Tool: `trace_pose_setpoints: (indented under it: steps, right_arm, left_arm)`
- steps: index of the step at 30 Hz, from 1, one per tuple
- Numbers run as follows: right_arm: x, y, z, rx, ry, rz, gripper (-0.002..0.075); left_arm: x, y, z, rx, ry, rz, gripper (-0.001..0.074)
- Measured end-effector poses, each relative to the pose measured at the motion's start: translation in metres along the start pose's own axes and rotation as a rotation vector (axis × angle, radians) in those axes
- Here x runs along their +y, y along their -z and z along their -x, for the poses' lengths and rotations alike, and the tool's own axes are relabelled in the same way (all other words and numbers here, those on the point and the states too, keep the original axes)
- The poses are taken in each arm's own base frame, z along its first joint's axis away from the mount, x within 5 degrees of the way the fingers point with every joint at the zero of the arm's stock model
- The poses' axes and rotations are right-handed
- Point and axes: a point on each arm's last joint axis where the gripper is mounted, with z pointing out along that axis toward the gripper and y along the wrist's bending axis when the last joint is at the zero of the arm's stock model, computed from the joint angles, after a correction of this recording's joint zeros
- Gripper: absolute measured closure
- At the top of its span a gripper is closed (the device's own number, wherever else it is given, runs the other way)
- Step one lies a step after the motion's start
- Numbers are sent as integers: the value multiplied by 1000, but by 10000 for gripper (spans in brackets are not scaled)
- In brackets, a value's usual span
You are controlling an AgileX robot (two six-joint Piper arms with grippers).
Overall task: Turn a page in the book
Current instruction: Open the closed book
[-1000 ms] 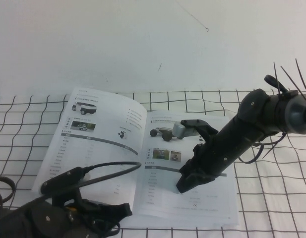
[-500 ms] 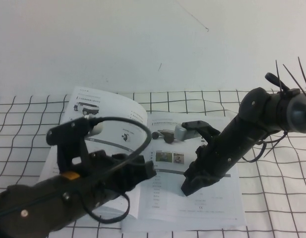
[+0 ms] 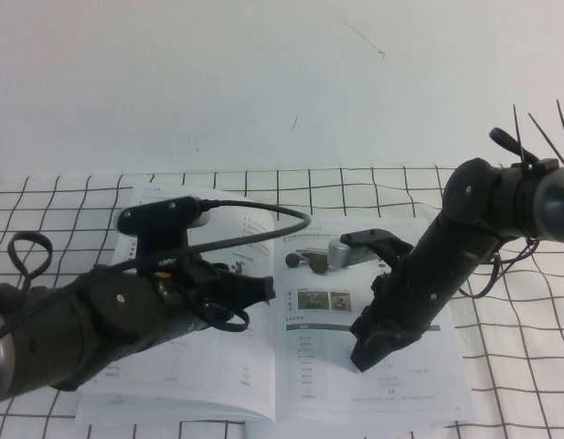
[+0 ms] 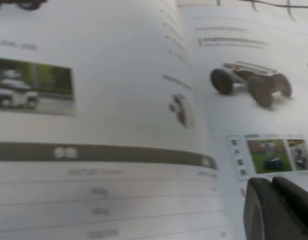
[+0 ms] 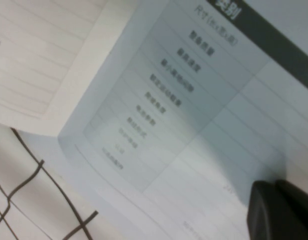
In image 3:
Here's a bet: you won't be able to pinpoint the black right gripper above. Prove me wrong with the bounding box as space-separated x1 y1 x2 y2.
348 260 452 372

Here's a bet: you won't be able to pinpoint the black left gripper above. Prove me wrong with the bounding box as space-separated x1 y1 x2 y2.
146 255 277 335

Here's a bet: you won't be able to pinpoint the white product catalogue book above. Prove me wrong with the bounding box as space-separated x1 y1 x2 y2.
75 185 474 424

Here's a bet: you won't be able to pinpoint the white black-grid tablecloth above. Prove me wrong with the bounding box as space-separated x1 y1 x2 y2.
0 164 564 439

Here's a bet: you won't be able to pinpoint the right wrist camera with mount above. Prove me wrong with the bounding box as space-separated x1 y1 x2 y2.
326 228 414 275

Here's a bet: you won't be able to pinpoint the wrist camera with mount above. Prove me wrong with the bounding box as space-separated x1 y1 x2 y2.
115 195 214 273
326 228 414 275

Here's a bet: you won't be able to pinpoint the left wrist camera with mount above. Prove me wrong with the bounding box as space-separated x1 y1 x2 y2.
115 195 214 273

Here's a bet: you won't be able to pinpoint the thin black right arm cables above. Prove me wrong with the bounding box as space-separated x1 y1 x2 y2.
459 237 538 298

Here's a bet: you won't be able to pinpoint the black strap loop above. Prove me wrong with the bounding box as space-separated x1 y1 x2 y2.
6 231 52 294
489 126 537 161

